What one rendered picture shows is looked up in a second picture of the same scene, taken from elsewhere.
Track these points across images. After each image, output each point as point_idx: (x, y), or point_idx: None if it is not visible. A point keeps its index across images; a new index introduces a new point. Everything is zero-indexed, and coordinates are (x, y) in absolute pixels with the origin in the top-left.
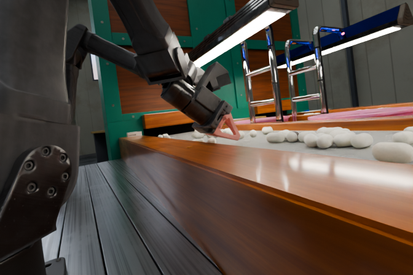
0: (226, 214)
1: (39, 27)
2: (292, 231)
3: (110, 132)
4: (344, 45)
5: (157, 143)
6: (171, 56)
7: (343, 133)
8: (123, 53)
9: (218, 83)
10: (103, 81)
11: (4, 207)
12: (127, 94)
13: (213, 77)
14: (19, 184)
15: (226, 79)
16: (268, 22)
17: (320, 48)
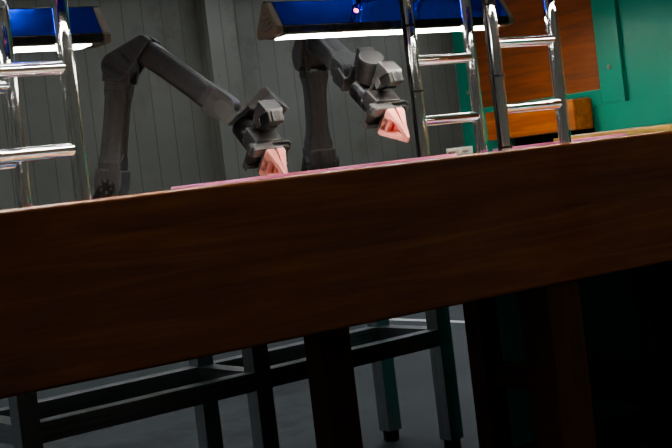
0: None
1: (110, 137)
2: None
3: (467, 142)
4: None
5: None
6: (206, 112)
7: None
8: (327, 53)
9: (261, 123)
10: (455, 48)
11: (94, 193)
12: (488, 68)
13: (256, 117)
14: (97, 188)
15: (266, 118)
16: (307, 35)
17: (482, 8)
